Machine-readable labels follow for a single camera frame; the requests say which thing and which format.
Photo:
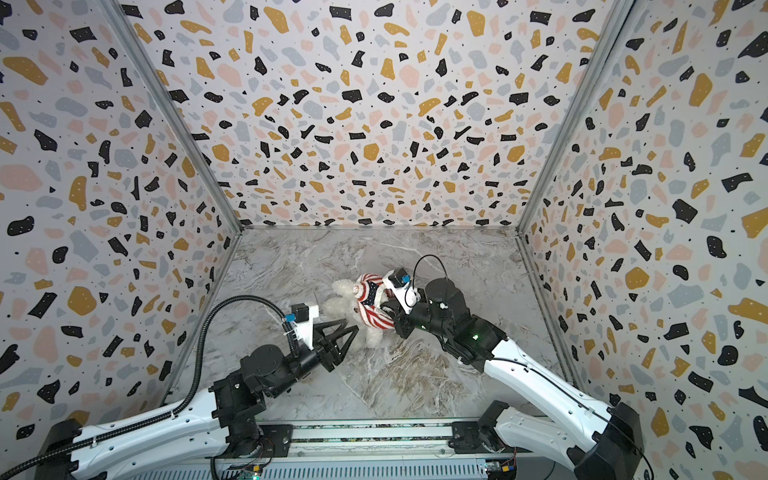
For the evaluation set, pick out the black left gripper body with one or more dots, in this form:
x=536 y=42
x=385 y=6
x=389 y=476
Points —
x=303 y=362

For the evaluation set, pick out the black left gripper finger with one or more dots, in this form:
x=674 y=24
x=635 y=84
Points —
x=331 y=358
x=330 y=334

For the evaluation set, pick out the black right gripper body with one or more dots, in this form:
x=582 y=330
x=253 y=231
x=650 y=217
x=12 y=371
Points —
x=407 y=318

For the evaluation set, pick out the white plush teddy bear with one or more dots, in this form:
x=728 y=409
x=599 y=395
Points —
x=342 y=306

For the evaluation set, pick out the red white striped knit sweater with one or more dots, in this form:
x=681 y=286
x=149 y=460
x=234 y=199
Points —
x=371 y=293

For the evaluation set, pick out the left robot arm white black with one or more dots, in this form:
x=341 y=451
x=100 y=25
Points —
x=218 y=421

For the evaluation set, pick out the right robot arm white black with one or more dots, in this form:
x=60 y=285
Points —
x=489 y=350

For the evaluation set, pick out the white ribbed vent strip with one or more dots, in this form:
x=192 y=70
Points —
x=361 y=469

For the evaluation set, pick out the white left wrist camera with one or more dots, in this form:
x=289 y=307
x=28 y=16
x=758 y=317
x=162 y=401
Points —
x=301 y=321

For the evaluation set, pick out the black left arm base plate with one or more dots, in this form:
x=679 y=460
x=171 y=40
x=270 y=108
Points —
x=270 y=441

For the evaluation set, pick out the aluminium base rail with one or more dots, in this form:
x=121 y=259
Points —
x=390 y=438

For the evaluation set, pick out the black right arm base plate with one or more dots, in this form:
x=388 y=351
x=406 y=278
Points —
x=473 y=437

